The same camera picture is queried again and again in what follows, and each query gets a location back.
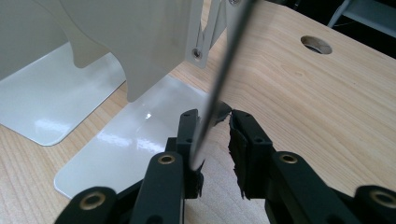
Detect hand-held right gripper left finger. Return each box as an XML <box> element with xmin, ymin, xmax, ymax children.
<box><xmin>129</xmin><ymin>108</ymin><xmax>205</xmax><ymax>224</ymax></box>

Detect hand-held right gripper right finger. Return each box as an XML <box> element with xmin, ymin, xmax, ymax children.
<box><xmin>228</xmin><ymin>109</ymin><xmax>362</xmax><ymax>224</ymax></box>

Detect white desk frame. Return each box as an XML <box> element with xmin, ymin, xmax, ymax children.
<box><xmin>326</xmin><ymin>0</ymin><xmax>396</xmax><ymax>39</ymax></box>

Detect grey metal expandable rack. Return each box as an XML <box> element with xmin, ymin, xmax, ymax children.
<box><xmin>0</xmin><ymin>0</ymin><xmax>260</xmax><ymax>200</ymax></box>

